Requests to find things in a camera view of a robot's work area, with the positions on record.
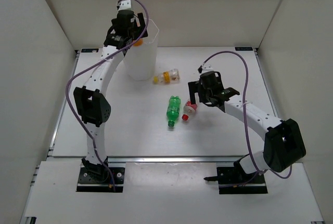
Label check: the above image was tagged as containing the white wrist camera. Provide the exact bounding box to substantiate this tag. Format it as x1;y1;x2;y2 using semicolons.
198;64;214;74
116;0;133;12

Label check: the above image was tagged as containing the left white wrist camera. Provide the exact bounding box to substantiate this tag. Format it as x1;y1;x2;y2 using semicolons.
116;0;133;12

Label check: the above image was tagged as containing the clear bottle yellow cap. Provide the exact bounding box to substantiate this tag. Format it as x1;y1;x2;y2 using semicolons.
153;69;180;84

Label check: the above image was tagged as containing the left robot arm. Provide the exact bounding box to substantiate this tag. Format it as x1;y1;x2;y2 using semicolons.
73;9;149;182

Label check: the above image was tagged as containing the orange plastic bottle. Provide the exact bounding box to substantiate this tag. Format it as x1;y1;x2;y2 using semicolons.
133;38;143;46

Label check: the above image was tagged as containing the green plastic bottle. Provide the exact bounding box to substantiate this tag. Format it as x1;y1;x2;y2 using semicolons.
166;96;181;127

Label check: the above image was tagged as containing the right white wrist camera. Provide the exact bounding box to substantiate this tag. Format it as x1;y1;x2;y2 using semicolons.
198;64;214;74

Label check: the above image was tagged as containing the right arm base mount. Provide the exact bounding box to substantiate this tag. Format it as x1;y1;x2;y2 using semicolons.
204;161;268;195

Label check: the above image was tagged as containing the white octagonal plastic bin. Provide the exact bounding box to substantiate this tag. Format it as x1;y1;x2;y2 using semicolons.
123;19;159;81

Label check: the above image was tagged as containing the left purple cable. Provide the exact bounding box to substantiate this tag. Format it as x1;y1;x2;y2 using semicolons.
65;0;150;191

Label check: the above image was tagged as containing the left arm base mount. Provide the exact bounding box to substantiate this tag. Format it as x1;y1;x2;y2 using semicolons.
76;158;125;193

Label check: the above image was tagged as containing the clear bottle red label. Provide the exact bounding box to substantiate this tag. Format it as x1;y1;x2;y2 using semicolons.
182;99;198;122

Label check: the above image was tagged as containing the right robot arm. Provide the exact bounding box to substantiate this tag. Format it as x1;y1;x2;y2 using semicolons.
188;71;306;182

